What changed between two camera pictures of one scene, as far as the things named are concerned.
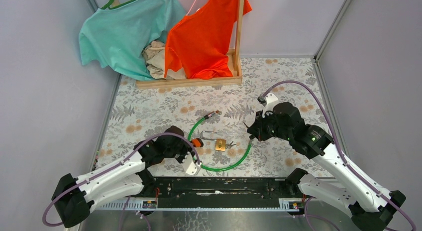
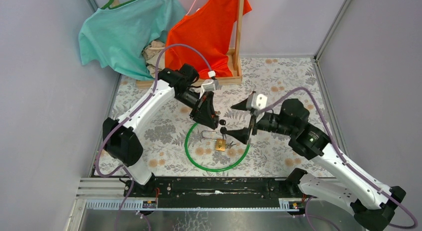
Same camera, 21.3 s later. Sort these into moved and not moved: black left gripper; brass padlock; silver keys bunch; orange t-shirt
Moved: black left gripper
Not moved: silver keys bunch; orange t-shirt; brass padlock
